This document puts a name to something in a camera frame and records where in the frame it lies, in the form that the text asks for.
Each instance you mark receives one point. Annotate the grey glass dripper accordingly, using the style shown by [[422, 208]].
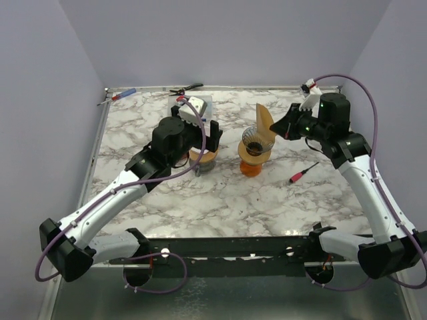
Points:
[[255, 143]]

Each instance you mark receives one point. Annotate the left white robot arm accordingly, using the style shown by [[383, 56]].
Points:
[[69, 243]]

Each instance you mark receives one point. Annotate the red blue screwdriver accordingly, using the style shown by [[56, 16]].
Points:
[[119, 96]]

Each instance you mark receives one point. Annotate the orange glass carafe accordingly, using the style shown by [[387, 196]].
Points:
[[250, 170]]

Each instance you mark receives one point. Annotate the clear plastic screw organizer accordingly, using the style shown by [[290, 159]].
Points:
[[209, 110]]

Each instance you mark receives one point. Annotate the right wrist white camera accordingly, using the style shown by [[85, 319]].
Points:
[[311, 93]]

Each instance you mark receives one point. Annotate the pink handled tool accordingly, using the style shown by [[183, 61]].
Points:
[[300, 174]]

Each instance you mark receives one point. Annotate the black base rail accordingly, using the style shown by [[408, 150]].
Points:
[[226, 257]]

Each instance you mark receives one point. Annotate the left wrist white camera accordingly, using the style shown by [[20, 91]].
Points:
[[191, 109]]

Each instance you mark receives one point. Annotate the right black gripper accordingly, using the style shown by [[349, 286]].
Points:
[[292, 120]]

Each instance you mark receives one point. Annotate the brown paper coffee filter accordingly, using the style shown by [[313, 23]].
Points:
[[264, 121]]

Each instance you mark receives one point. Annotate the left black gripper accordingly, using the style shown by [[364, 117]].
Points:
[[207, 139]]

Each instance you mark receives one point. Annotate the black pliers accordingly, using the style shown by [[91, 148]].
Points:
[[181, 91]]

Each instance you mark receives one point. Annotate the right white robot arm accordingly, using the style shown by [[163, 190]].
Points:
[[395, 243]]

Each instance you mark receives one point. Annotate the wrist white camera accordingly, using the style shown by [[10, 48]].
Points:
[[191, 109], [311, 93]]

